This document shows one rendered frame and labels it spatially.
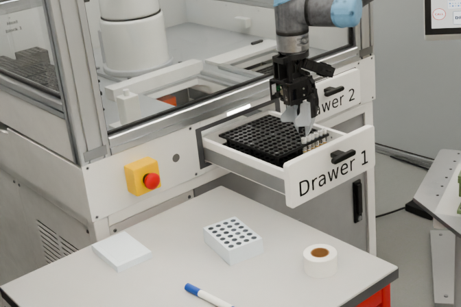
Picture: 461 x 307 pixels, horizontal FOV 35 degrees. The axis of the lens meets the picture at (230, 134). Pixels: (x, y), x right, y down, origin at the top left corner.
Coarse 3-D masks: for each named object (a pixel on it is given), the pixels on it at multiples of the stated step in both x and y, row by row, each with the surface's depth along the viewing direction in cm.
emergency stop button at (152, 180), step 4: (148, 176) 170; (152, 176) 170; (156, 176) 171; (148, 180) 169; (152, 180) 170; (156, 180) 171; (148, 184) 170; (152, 184) 170; (156, 184) 171; (148, 188) 171; (152, 188) 171
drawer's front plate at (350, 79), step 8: (344, 72) 215; (352, 72) 215; (328, 80) 210; (336, 80) 211; (344, 80) 214; (352, 80) 216; (320, 88) 208; (344, 88) 215; (320, 96) 209; (336, 96) 213; (344, 96) 215; (360, 96) 220; (320, 104) 209; (328, 104) 212; (336, 104) 214; (344, 104) 216; (352, 104) 219; (320, 112) 210; (328, 112) 212; (336, 112) 215; (320, 120) 211
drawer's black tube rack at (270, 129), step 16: (240, 128) 191; (256, 128) 188; (272, 128) 188; (288, 128) 186; (304, 128) 185; (224, 144) 188; (240, 144) 181; (256, 144) 180; (272, 144) 179; (288, 144) 177; (272, 160) 177; (288, 160) 175
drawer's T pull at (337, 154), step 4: (332, 152) 167; (336, 152) 167; (340, 152) 167; (344, 152) 167; (348, 152) 166; (352, 152) 167; (332, 156) 167; (336, 156) 165; (340, 156) 165; (344, 156) 165; (348, 156) 166; (332, 160) 164; (336, 160) 164; (340, 160) 165
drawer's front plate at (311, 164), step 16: (368, 128) 174; (336, 144) 168; (352, 144) 172; (368, 144) 176; (304, 160) 162; (320, 160) 166; (368, 160) 178; (288, 176) 160; (304, 176) 164; (352, 176) 175; (288, 192) 162; (304, 192) 165; (320, 192) 169
